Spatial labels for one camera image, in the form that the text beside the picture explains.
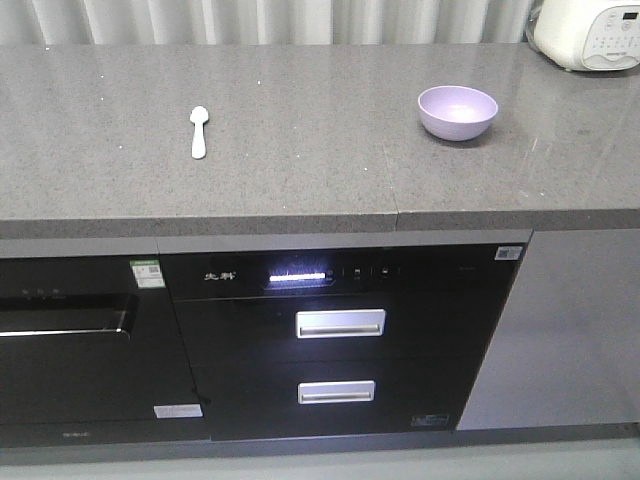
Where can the white rice cooker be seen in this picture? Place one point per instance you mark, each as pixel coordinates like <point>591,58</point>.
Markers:
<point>586,35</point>

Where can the black built-in dishwasher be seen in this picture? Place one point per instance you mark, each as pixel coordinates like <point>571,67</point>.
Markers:
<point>91,353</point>

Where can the lower silver drawer handle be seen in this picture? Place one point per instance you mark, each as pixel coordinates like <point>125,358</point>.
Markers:
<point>336,392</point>

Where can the black disinfection cabinet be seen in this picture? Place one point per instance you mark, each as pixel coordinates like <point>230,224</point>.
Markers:
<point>236,312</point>

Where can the silver drawer handle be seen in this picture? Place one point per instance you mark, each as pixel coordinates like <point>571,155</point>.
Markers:
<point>336,392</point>
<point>340,323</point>

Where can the upper silver drawer handle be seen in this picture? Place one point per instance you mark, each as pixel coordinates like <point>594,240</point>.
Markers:
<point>340,323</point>

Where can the white pleated curtain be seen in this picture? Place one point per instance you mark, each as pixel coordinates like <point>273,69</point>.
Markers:
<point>262,22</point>

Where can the grey cabinet door panel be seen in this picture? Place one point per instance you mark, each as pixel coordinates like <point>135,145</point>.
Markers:
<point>566,348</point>

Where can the pale green plastic spoon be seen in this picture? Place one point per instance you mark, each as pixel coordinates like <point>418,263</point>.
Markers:
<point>199,117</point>

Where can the lavender plastic bowl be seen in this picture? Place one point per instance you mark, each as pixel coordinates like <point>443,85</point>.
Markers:
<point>456,113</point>

